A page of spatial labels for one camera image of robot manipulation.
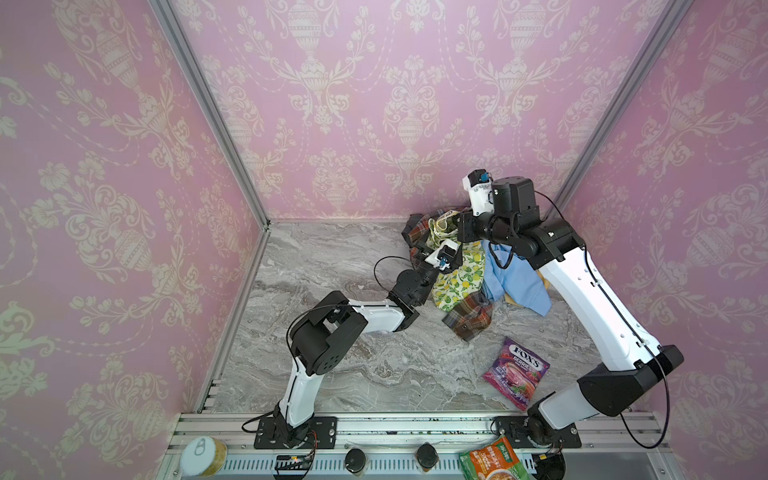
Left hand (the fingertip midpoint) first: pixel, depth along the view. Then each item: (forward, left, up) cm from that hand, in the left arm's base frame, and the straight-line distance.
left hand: (446, 233), depth 78 cm
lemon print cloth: (-2, -6, -23) cm, 24 cm away
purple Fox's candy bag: (-27, -21, -26) cm, 43 cm away
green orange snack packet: (-47, -11, -26) cm, 55 cm away
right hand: (-2, -1, +8) cm, 8 cm away
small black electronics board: (-48, +37, -33) cm, 69 cm away
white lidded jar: (-47, +56, -25) cm, 77 cm away
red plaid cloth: (-10, -10, -26) cm, 30 cm away
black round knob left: (-48, +21, -20) cm, 56 cm away
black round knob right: (-47, +5, -22) cm, 52 cm away
